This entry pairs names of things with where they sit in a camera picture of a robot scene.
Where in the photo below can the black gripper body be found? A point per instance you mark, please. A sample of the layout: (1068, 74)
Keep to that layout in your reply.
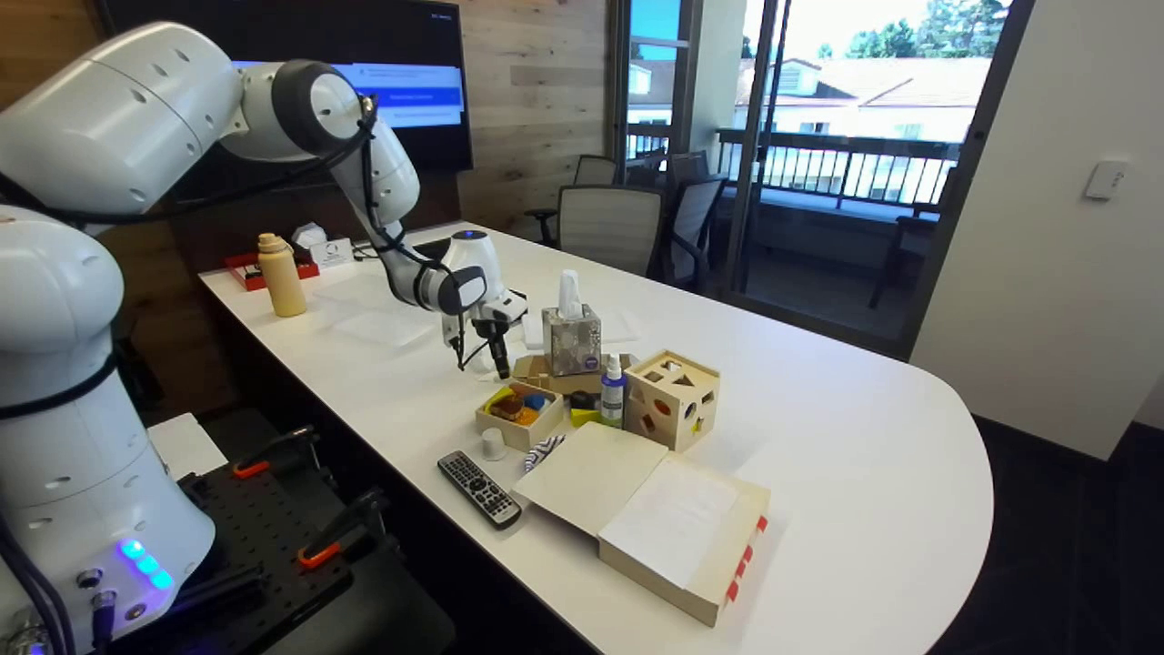
(497, 310)

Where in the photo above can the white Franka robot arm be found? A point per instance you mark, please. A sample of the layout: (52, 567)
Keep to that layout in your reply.
(111, 120)

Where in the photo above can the brown cardboard box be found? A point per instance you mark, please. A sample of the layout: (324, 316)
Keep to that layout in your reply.
(532, 367)

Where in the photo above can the wooden shape sorter box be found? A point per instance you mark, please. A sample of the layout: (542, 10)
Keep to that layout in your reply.
(673, 400)

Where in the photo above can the open white cardboard box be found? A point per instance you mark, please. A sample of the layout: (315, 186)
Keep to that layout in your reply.
(655, 515)

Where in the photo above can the wooden tray of blocks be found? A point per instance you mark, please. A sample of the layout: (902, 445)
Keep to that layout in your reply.
(521, 427)

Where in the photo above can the small white round cap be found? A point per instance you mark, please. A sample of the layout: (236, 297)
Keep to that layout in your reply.
(491, 445)

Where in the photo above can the white bottle with blue label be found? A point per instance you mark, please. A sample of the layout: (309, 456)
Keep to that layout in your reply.
(612, 395)

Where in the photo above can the grey remote control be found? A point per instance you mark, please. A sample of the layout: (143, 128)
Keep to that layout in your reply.
(478, 490)

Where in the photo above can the grey office chair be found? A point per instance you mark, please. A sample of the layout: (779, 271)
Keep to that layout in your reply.
(606, 223)

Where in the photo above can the small white container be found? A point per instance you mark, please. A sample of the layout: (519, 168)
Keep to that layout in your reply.
(309, 241)

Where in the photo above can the tan squeeze bottle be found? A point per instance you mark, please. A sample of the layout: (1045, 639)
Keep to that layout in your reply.
(280, 279)

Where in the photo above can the dark office chair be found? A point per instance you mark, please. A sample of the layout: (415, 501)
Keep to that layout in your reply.
(692, 223)

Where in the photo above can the black orange clamp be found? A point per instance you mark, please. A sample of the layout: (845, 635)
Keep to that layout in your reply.
(339, 533)
(275, 456)

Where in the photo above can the red flat holder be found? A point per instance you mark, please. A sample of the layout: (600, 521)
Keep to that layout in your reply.
(247, 279)

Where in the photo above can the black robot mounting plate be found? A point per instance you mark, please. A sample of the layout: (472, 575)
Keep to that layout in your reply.
(268, 533)

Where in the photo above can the black TV monitor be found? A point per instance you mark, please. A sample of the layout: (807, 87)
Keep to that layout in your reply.
(424, 48)

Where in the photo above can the white paper sheet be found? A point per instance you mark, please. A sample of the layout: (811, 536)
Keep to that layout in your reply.
(188, 442)

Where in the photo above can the balcony railing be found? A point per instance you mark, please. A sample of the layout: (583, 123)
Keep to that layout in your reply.
(839, 163)

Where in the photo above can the white light switch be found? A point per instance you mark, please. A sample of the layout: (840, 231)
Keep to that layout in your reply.
(1104, 180)

